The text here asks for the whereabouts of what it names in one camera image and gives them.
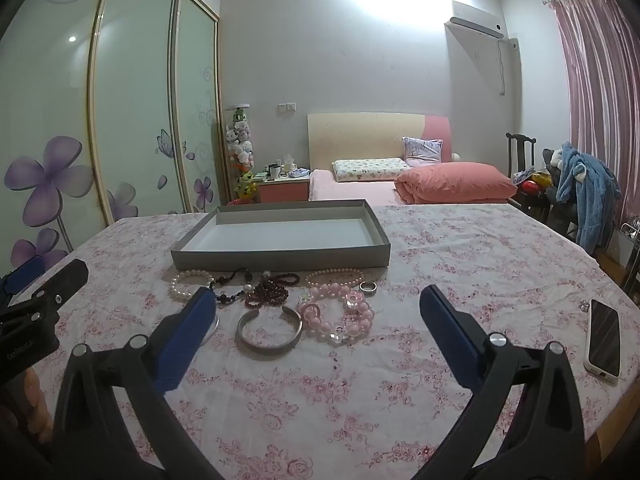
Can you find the purple patterned pillow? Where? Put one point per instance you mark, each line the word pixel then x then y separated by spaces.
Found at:
pixel 422 152

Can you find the tube of plush toys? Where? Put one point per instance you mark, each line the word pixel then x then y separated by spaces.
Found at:
pixel 241 150

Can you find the pink bed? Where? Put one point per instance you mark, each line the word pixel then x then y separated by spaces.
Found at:
pixel 350 187

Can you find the beige and pink headboard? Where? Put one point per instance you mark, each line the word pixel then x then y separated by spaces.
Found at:
pixel 360 135

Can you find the white patterned pillow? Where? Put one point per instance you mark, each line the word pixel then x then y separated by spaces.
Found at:
pixel 367 170

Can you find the flower print sliding wardrobe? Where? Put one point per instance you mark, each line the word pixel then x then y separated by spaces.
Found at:
pixel 135 85

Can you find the folded pink quilt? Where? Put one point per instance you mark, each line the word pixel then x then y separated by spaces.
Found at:
pixel 450 182

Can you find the blue fleece robe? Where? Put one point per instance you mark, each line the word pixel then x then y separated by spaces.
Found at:
pixel 587 195

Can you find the white wall socket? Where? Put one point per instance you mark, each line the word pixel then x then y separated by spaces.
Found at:
pixel 286 107

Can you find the pink nightstand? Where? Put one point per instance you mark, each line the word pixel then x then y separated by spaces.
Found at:
pixel 282 191

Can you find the dark wooden chair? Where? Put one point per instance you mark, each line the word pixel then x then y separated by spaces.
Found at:
pixel 520 155

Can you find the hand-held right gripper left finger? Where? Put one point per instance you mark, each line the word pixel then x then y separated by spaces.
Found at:
pixel 186 340

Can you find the white air conditioner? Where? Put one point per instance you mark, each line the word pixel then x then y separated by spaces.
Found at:
pixel 475 20

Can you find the tissue box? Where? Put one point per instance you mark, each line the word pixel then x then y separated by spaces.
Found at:
pixel 289 166

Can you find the white cup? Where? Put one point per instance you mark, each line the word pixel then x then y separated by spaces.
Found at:
pixel 275 172

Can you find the grey cardboard tray box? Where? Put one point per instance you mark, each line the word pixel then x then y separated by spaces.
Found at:
pixel 280 232

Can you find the person's left hand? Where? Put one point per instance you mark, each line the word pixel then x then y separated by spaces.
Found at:
pixel 35 400

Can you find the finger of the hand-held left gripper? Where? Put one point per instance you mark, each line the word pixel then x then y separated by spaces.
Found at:
pixel 22 271
pixel 65 280

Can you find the pink floral tablecloth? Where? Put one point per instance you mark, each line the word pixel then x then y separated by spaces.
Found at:
pixel 350 410

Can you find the smartphone in white case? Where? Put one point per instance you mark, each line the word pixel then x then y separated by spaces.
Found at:
pixel 602 335

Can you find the pink curtain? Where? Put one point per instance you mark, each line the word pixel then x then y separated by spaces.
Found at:
pixel 600 110

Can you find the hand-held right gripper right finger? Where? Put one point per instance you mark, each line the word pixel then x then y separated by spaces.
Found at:
pixel 450 330

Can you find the thin silver bangle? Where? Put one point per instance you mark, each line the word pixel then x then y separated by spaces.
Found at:
pixel 216 328

